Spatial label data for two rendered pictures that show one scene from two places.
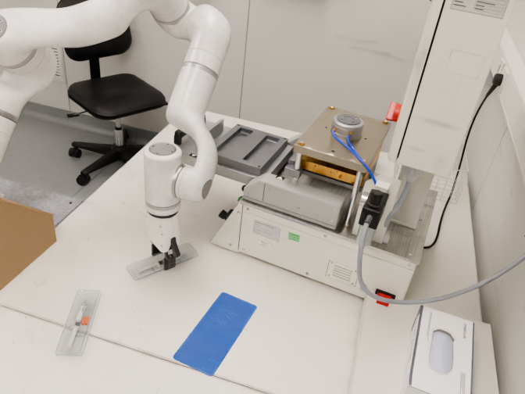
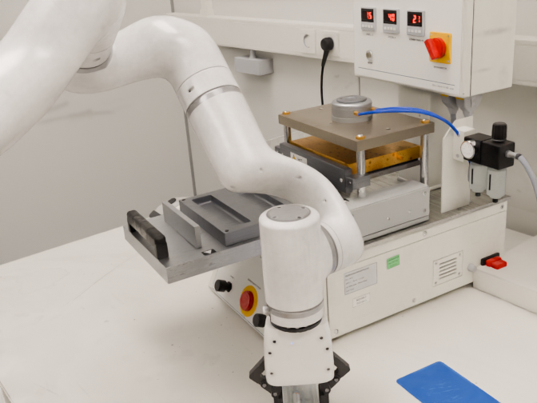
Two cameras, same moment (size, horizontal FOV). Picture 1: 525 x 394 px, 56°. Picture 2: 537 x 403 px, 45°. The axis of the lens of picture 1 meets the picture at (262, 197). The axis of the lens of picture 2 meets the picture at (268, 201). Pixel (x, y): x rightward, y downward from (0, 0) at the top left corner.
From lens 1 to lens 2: 99 cm
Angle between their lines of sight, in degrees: 44
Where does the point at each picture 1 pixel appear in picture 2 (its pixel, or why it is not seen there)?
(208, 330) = not seen: outside the picture
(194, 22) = (173, 37)
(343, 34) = not seen: hidden behind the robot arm
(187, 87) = (241, 120)
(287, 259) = (391, 300)
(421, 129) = (483, 45)
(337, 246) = (438, 237)
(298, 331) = (497, 345)
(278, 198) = (364, 223)
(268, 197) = not seen: hidden behind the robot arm
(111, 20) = (50, 81)
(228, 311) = (435, 387)
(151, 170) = (305, 246)
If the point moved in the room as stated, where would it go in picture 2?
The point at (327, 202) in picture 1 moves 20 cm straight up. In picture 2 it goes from (415, 189) to (415, 81)
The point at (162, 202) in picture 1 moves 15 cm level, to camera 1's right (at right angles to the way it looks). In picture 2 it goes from (320, 292) to (378, 252)
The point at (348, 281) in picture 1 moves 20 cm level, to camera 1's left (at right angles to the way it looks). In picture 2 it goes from (454, 273) to (403, 317)
